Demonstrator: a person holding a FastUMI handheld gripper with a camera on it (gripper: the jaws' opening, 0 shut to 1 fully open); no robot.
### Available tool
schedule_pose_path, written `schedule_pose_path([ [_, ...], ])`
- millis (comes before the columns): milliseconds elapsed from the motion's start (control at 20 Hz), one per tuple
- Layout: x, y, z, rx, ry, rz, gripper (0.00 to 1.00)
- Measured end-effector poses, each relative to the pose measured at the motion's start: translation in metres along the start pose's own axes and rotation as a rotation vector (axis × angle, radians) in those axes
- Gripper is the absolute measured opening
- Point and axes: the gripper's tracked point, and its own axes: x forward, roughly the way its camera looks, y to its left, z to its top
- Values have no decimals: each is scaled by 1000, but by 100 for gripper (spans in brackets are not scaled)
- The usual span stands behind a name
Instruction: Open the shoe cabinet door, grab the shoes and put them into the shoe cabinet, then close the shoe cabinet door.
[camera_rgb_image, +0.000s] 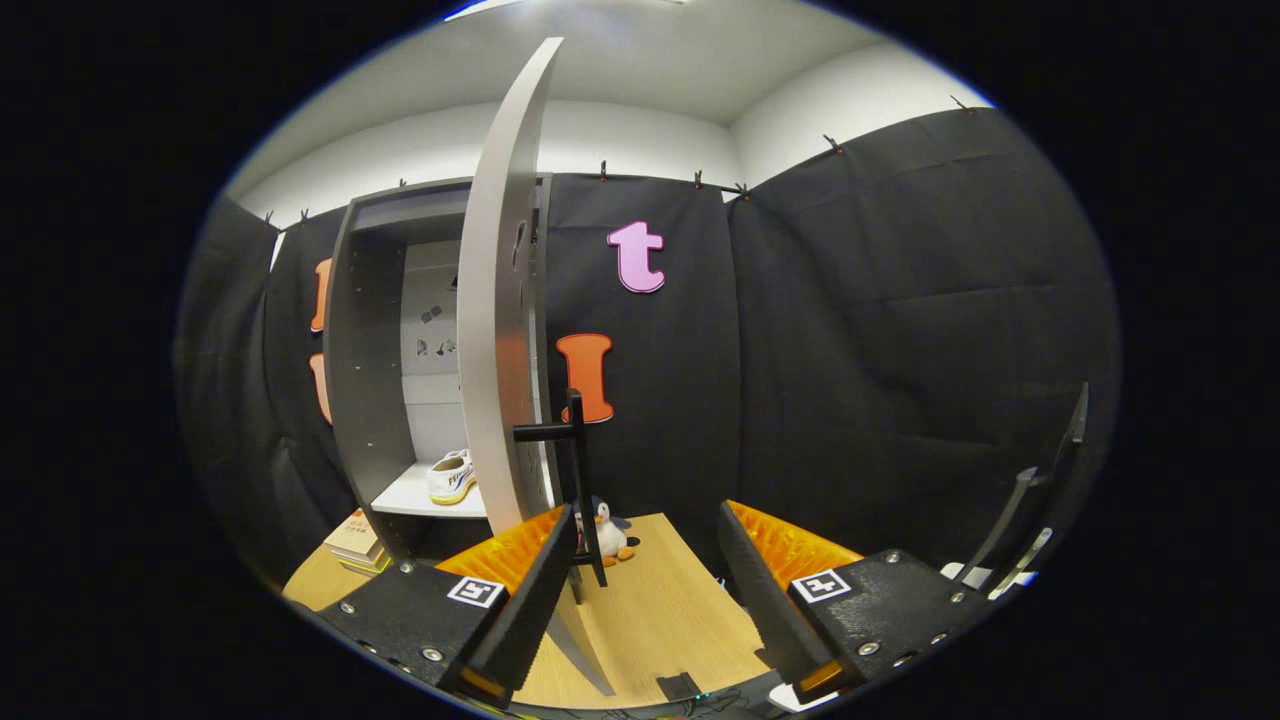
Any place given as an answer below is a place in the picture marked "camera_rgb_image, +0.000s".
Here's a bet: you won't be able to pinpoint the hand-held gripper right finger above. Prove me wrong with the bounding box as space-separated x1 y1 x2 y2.
717 499 993 704

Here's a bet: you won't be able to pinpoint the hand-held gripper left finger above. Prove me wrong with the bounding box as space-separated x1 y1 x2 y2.
318 504 580 710

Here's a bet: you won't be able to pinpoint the black door handle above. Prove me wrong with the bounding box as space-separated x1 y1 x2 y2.
512 388 609 589

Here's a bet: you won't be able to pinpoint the white shoe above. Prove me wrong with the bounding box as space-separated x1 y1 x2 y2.
426 449 478 506

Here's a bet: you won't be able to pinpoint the beige shoe cabinet door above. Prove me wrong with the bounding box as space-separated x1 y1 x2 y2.
456 37 617 698

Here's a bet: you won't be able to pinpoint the grey shoe cabinet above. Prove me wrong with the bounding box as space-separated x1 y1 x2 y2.
322 172 556 561

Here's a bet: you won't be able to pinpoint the penguin plush toy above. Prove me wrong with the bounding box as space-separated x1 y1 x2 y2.
575 497 641 569

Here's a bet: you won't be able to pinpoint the black metal stand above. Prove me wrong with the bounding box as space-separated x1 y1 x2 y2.
955 382 1091 601

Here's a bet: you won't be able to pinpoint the black backdrop cloth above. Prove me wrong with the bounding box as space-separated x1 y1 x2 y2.
175 100 1121 601

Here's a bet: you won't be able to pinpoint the ceiling light panel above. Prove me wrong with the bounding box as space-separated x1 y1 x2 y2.
445 0 526 23

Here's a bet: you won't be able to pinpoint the black cables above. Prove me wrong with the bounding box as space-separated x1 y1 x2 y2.
600 690 761 719

